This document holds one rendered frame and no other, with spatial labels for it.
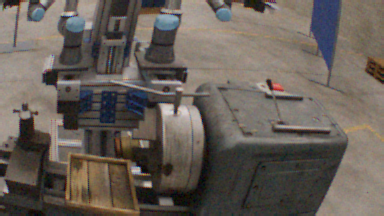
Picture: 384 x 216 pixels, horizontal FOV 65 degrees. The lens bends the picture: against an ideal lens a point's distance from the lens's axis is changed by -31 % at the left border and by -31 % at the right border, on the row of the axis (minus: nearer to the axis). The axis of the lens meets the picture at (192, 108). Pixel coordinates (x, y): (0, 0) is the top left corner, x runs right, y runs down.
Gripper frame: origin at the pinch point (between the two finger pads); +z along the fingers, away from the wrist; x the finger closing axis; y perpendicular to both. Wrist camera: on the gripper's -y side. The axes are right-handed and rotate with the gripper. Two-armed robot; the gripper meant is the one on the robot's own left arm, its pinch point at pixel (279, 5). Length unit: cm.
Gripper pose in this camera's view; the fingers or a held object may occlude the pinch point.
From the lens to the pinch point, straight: 209.4
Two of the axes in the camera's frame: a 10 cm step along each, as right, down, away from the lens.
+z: 9.8, 1.8, 0.1
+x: -0.9, 5.4, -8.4
